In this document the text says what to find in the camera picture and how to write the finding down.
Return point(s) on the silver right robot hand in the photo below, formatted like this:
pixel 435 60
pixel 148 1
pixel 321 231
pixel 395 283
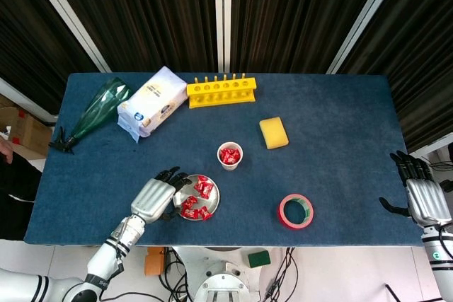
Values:
pixel 426 203

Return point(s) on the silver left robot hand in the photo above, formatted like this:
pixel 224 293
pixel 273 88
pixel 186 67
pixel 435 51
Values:
pixel 152 197

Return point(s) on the red candy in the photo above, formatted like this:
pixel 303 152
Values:
pixel 202 181
pixel 188 214
pixel 189 202
pixel 205 192
pixel 204 213

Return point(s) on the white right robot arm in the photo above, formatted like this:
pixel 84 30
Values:
pixel 439 266

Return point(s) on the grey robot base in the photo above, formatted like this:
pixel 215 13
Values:
pixel 221 277

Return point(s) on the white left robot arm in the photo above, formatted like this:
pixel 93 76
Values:
pixel 101 263

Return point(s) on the round silver metal plate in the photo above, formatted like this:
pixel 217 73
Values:
pixel 214 200

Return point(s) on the white paper cup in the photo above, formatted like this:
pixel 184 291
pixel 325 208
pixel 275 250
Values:
pixel 230 167

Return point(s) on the orange box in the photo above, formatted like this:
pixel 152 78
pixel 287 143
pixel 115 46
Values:
pixel 154 265

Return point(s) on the pile of red wrapped candies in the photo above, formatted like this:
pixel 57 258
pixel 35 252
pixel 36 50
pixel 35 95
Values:
pixel 229 155

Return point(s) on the black spiky plastic piece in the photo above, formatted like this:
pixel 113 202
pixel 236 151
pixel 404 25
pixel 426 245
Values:
pixel 63 143

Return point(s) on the green transparent bottle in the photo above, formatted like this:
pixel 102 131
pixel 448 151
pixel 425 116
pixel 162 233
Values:
pixel 102 104

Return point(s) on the yellow test tube rack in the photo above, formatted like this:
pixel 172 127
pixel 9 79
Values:
pixel 198 99

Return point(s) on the blue table cloth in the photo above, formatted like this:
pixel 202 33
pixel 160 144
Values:
pixel 336 121

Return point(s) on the green block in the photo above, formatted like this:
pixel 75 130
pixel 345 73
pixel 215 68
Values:
pixel 259 259

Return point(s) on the red tape roll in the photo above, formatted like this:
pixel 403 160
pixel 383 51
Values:
pixel 295 225

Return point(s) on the yellow sponge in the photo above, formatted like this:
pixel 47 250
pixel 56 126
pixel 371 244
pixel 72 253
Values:
pixel 273 133

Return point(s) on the person in dark clothes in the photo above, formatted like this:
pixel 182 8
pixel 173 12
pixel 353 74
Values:
pixel 14 189

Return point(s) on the brown cardboard box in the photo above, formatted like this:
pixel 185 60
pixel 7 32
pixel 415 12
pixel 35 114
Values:
pixel 28 132

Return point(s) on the black pleated curtain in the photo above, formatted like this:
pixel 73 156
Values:
pixel 424 51
pixel 141 15
pixel 28 33
pixel 290 15

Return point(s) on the white frame post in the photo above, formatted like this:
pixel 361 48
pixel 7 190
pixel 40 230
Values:
pixel 368 15
pixel 67 12
pixel 223 15

